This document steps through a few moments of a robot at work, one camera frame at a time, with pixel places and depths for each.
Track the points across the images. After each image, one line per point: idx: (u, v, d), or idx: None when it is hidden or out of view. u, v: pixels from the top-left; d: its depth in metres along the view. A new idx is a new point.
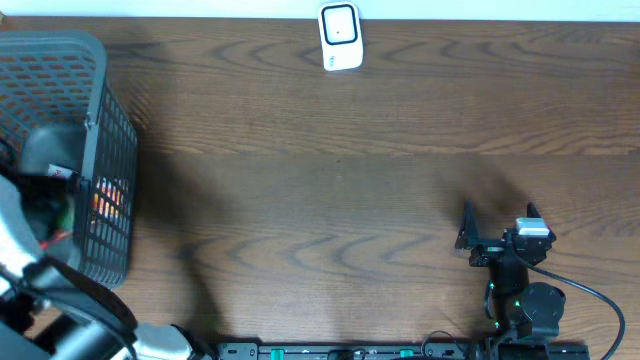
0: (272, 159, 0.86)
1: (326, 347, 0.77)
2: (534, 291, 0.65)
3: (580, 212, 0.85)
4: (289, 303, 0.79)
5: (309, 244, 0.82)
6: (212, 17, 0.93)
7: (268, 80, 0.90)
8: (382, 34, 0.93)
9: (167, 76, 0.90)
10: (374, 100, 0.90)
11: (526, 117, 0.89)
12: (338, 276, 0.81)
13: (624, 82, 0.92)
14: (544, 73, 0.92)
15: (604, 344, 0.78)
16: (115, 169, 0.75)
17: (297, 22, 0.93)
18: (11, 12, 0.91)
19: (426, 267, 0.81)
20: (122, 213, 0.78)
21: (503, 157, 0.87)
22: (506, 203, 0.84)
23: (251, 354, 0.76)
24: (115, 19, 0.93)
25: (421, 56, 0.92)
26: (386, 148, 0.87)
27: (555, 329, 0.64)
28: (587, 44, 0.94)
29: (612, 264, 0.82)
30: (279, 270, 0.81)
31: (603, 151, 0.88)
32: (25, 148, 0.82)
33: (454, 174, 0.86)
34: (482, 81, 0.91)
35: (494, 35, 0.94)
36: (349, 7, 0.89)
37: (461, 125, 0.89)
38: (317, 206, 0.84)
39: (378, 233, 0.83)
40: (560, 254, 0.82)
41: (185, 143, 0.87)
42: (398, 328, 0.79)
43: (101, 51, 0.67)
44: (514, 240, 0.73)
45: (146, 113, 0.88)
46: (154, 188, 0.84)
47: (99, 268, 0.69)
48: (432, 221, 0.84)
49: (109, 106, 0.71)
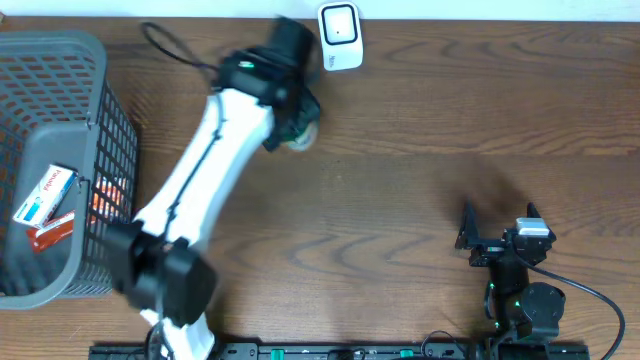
0: (272, 159, 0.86)
1: (327, 347, 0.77)
2: (534, 291, 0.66)
3: (581, 212, 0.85)
4: (289, 303, 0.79)
5: (309, 245, 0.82)
6: (212, 17, 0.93)
7: None
8: (382, 34, 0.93)
9: (167, 76, 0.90)
10: (374, 100, 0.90)
11: (526, 117, 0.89)
12: (338, 276, 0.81)
13: (624, 82, 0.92)
14: (544, 73, 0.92)
15: (604, 344, 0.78)
16: (115, 169, 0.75)
17: (297, 23, 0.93)
18: (11, 12, 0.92)
19: (426, 267, 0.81)
20: (122, 213, 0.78)
21: (502, 158, 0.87)
22: (506, 203, 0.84)
23: (251, 354, 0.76)
24: (115, 19, 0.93)
25: (421, 56, 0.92)
26: (386, 148, 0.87)
27: (555, 329, 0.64)
28: (588, 44, 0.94)
29: (613, 264, 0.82)
30: (279, 271, 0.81)
31: (603, 151, 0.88)
32: (26, 148, 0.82)
33: (454, 174, 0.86)
34: (482, 81, 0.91)
35: (494, 35, 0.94)
36: (349, 7, 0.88)
37: (461, 125, 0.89)
38: (318, 206, 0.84)
39: (379, 233, 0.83)
40: (559, 254, 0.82)
41: (185, 144, 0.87)
42: (398, 328, 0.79)
43: (101, 51, 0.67)
44: (514, 240, 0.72)
45: (146, 113, 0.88)
46: (154, 188, 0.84)
47: (99, 269, 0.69)
48: (432, 221, 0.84)
49: (109, 106, 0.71)
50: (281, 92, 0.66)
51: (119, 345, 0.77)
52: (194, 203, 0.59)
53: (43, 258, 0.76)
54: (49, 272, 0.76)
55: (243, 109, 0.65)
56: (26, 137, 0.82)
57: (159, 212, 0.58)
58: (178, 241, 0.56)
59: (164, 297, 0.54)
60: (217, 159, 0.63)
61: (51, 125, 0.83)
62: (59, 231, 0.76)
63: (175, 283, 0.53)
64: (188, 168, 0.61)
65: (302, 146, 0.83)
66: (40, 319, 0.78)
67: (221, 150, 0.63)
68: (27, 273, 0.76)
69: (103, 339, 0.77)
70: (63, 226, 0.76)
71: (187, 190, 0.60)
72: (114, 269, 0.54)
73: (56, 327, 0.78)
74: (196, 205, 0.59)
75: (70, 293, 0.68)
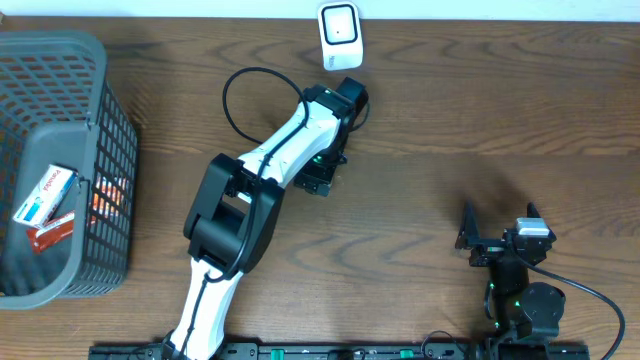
0: None
1: (327, 347, 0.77)
2: (534, 290, 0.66)
3: (580, 212, 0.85)
4: (289, 303, 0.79)
5: (309, 244, 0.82)
6: (212, 17, 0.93)
7: (268, 80, 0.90)
8: (382, 34, 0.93)
9: (167, 76, 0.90)
10: (374, 100, 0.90)
11: (526, 117, 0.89)
12: (339, 277, 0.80)
13: (625, 82, 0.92)
14: (544, 73, 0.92)
15: (604, 344, 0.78)
16: (115, 169, 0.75)
17: (297, 23, 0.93)
18: (11, 12, 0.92)
19: (425, 267, 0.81)
20: (122, 213, 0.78)
21: (502, 158, 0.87)
22: (506, 203, 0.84)
23: (251, 354, 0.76)
24: (115, 19, 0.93)
25: (421, 56, 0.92)
26: (386, 148, 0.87)
27: (555, 329, 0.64)
28: (588, 44, 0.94)
29: (613, 264, 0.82)
30: (279, 270, 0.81)
31: (603, 151, 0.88)
32: (26, 148, 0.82)
33: (453, 174, 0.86)
34: (482, 80, 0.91)
35: (494, 35, 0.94)
36: (349, 6, 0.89)
37: (461, 125, 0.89)
38: (318, 206, 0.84)
39: (379, 234, 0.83)
40: (559, 254, 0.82)
41: (186, 144, 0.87)
42: (398, 328, 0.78)
43: (101, 51, 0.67)
44: (514, 240, 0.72)
45: (146, 113, 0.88)
46: (154, 188, 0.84)
47: (99, 269, 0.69)
48: (432, 221, 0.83)
49: (109, 106, 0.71)
50: (346, 121, 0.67)
51: (119, 345, 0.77)
52: (284, 164, 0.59)
53: (43, 258, 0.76)
54: (48, 272, 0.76)
55: (323, 108, 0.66)
56: (26, 137, 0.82)
57: (252, 161, 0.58)
58: (269, 181, 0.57)
59: (249, 235, 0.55)
60: (307, 138, 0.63)
61: (51, 125, 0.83)
62: (59, 232, 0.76)
63: (263, 217, 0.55)
64: (276, 138, 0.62)
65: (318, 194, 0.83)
66: (40, 319, 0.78)
67: (307, 134, 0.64)
68: (27, 273, 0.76)
69: (103, 339, 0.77)
70: (63, 226, 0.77)
71: (281, 150, 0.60)
72: (204, 196, 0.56)
73: (56, 327, 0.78)
74: (286, 168, 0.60)
75: (70, 293, 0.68)
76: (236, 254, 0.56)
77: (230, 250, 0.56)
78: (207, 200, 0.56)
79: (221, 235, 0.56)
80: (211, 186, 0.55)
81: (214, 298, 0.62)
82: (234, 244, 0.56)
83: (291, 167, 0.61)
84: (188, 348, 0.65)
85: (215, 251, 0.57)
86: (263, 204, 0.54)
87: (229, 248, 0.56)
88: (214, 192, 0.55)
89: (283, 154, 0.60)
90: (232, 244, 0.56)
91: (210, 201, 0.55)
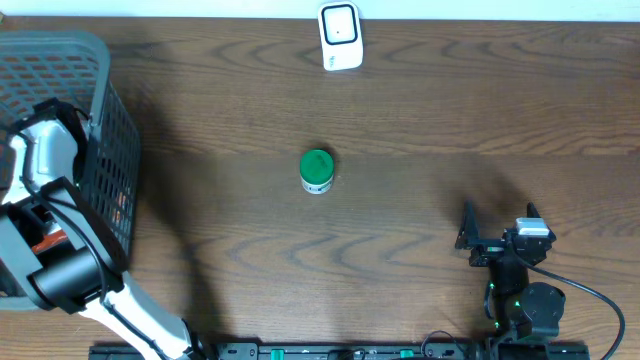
0: (272, 158, 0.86)
1: (326, 347, 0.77)
2: (534, 291, 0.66)
3: (580, 212, 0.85)
4: (288, 303, 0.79)
5: (309, 245, 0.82)
6: (212, 17, 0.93)
7: (268, 80, 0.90)
8: (382, 34, 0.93)
9: (167, 75, 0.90)
10: (374, 99, 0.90)
11: (526, 117, 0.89)
12: (339, 276, 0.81)
13: (624, 82, 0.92)
14: (544, 73, 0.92)
15: (603, 344, 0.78)
16: (115, 168, 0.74)
17: (297, 23, 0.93)
18: (11, 12, 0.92)
19: (426, 267, 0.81)
20: (121, 212, 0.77)
21: (502, 158, 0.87)
22: (506, 203, 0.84)
23: (251, 354, 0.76)
24: (115, 19, 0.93)
25: (421, 56, 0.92)
26: (386, 148, 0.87)
27: (555, 329, 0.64)
28: (587, 44, 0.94)
29: (613, 265, 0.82)
30: (279, 271, 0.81)
31: (603, 152, 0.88)
32: None
33: (453, 174, 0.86)
34: (482, 80, 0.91)
35: (495, 35, 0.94)
36: (349, 6, 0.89)
37: (461, 125, 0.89)
38: (317, 206, 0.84)
39: (379, 234, 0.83)
40: (559, 254, 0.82)
41: (185, 143, 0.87)
42: (398, 328, 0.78)
43: (104, 52, 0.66)
44: (514, 240, 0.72)
45: (146, 113, 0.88)
46: (154, 189, 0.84)
47: None
48: (432, 221, 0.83)
49: (110, 105, 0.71)
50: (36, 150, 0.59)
51: (118, 345, 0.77)
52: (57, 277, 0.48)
53: None
54: None
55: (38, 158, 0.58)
56: None
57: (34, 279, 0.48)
58: (80, 279, 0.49)
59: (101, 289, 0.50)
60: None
61: None
62: None
63: (91, 285, 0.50)
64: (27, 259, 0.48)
65: (315, 190, 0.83)
66: (39, 319, 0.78)
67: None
68: None
69: (102, 339, 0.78)
70: None
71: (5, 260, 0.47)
72: (76, 286, 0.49)
73: (56, 327, 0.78)
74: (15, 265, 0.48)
75: None
76: (97, 265, 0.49)
77: (87, 271, 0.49)
78: (78, 287, 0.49)
79: (89, 234, 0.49)
80: (77, 285, 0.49)
81: (124, 296, 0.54)
82: (90, 236, 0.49)
83: (42, 145, 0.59)
84: (159, 338, 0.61)
85: (88, 286, 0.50)
86: (110, 256, 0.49)
87: (85, 274, 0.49)
88: (81, 286, 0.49)
89: (34, 166, 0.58)
90: (91, 232, 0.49)
91: (80, 284, 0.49)
